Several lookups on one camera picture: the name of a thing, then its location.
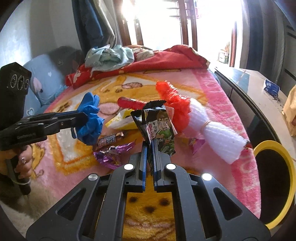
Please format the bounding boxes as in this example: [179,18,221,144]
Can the red cylindrical snack can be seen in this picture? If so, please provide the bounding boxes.
[117,97,147,110]

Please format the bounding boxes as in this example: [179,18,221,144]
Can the purple foil wrapper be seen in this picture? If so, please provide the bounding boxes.
[93,142,135,170]

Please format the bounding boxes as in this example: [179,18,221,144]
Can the black cartoon snack wrapper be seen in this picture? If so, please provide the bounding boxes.
[131,100,177,156]

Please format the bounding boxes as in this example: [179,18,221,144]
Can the yellow rimmed black trash bin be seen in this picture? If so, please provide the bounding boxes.
[253,140,295,230]

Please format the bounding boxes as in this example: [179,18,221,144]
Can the person's left hand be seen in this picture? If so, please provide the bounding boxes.
[1,145,33,179]

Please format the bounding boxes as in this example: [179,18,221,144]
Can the brown energy bar wrapper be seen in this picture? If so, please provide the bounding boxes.
[93,132,125,151]

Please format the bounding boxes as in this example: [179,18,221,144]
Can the light blue pillow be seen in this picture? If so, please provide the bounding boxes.
[23,54,66,116]

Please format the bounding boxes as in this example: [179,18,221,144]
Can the yellow white snack bag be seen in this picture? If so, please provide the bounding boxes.
[105,108,137,131]

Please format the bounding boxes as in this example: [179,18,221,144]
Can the light blue crumpled clothes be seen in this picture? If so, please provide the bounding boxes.
[85,45,134,72]

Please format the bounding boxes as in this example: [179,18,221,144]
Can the white foam fruit net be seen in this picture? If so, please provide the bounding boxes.
[183,98,248,165]

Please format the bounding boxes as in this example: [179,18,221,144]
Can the dark blue left curtain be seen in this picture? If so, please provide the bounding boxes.
[72,0,117,56]

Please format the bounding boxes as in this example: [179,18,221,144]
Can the pink cartoon blanket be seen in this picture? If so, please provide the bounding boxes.
[33,69,261,240]

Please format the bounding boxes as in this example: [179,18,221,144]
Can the coffee table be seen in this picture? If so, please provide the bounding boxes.
[215,66,295,159]

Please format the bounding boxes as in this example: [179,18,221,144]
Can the red quilt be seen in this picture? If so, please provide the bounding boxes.
[65,45,210,89]

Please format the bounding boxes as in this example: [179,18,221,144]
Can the brown paper bag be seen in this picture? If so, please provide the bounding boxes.
[282,85,296,137]

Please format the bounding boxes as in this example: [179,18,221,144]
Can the blue tissue packet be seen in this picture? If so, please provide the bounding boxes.
[263,79,280,97]

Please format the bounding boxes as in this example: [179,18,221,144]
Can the dark right curtain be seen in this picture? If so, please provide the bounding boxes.
[238,1,295,84]

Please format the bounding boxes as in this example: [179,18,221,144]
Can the black camera box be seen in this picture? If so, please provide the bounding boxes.
[0,62,32,130]

